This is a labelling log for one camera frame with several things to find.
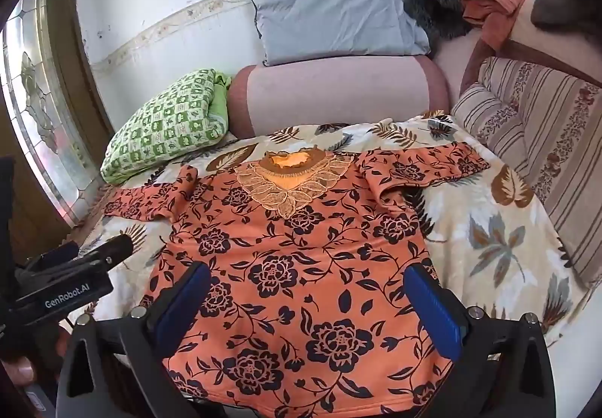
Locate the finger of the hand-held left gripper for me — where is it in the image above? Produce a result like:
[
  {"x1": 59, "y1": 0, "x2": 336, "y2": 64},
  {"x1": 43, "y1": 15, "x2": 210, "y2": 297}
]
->
[{"x1": 70, "y1": 234, "x2": 135, "y2": 266}]

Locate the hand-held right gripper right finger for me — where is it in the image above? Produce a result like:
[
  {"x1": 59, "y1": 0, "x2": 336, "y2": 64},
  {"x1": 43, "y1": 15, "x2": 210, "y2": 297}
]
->
[{"x1": 403, "y1": 263, "x2": 558, "y2": 418}]

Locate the striped floral bolster cushion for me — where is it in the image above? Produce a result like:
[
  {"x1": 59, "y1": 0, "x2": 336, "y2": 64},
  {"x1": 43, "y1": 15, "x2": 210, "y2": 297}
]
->
[{"x1": 450, "y1": 83, "x2": 532, "y2": 165}]

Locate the green patterned pillow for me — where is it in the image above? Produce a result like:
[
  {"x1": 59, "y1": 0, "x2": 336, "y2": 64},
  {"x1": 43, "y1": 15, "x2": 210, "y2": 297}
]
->
[{"x1": 100, "y1": 68, "x2": 233, "y2": 186}]

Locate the pink bolster cushion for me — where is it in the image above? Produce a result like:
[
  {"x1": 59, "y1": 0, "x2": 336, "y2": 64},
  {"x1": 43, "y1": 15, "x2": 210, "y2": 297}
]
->
[{"x1": 227, "y1": 55, "x2": 451, "y2": 139}]

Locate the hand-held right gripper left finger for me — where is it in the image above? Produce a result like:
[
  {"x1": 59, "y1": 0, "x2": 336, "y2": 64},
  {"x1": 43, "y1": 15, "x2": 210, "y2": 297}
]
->
[{"x1": 56, "y1": 260, "x2": 212, "y2": 418}]

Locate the orange floral shirt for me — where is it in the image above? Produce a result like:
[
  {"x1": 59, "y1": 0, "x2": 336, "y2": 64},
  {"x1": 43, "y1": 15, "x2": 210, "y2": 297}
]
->
[{"x1": 102, "y1": 143, "x2": 491, "y2": 418}]

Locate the stained glass window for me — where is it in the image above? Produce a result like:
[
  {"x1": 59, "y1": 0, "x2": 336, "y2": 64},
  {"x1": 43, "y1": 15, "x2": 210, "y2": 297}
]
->
[{"x1": 0, "y1": 0, "x2": 102, "y2": 228}]

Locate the grey pillow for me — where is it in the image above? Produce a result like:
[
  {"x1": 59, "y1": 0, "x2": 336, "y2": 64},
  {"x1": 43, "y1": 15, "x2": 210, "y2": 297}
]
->
[{"x1": 247, "y1": 0, "x2": 431, "y2": 67}]

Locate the person's left hand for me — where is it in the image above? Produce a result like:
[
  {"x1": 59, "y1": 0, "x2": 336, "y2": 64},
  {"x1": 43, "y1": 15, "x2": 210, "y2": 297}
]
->
[{"x1": 0, "y1": 353, "x2": 36, "y2": 388}]

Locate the striped floral back cushion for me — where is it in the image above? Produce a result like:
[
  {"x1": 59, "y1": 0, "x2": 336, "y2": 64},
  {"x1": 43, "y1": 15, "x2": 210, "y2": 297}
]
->
[{"x1": 477, "y1": 56, "x2": 602, "y2": 291}]

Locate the wooden window frame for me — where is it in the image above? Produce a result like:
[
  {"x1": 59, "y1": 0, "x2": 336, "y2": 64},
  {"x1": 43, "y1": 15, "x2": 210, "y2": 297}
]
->
[{"x1": 46, "y1": 0, "x2": 114, "y2": 139}]

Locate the pink sofa backrest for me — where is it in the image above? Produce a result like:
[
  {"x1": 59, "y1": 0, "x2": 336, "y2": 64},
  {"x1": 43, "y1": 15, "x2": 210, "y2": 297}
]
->
[{"x1": 433, "y1": 0, "x2": 602, "y2": 95}]

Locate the plain orange cloth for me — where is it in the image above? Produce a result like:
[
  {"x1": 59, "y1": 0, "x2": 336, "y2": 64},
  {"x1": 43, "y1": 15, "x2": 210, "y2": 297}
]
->
[{"x1": 460, "y1": 0, "x2": 539, "y2": 51}]

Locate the leaf print blanket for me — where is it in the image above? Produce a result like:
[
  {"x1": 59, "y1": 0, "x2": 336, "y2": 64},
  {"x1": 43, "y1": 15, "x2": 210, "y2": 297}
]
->
[{"x1": 70, "y1": 110, "x2": 585, "y2": 353}]

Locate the black furry cloth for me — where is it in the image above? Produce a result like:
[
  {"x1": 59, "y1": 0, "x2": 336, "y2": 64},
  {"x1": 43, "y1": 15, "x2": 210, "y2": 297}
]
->
[{"x1": 396, "y1": 0, "x2": 476, "y2": 43}]

